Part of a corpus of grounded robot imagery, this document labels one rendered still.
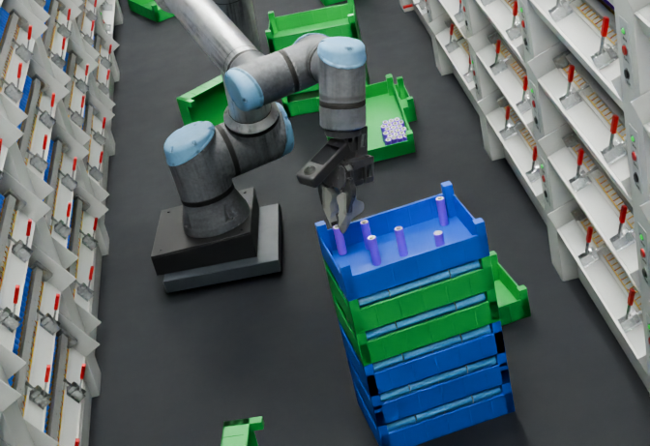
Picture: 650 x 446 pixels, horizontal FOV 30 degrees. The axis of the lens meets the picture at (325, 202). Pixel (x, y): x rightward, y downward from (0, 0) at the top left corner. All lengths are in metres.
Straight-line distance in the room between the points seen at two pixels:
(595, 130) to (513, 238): 0.81
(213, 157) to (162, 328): 0.47
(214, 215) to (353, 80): 1.06
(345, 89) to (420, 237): 0.40
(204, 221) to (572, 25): 1.25
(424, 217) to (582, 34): 0.51
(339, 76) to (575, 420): 0.89
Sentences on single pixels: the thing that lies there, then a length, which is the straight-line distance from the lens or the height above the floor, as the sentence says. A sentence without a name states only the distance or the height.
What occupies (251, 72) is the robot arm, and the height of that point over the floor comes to 0.83.
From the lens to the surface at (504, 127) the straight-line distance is 3.44.
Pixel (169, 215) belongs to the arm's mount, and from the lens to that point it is 3.48.
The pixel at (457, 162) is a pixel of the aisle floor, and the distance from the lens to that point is 3.64.
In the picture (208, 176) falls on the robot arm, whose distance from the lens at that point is 3.22.
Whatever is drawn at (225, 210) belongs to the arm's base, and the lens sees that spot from 3.26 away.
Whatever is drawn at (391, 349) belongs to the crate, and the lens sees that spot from 2.45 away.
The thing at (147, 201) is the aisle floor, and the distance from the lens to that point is 3.85.
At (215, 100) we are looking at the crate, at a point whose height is 0.13.
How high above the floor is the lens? 1.69
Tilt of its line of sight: 28 degrees down
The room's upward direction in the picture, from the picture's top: 13 degrees counter-clockwise
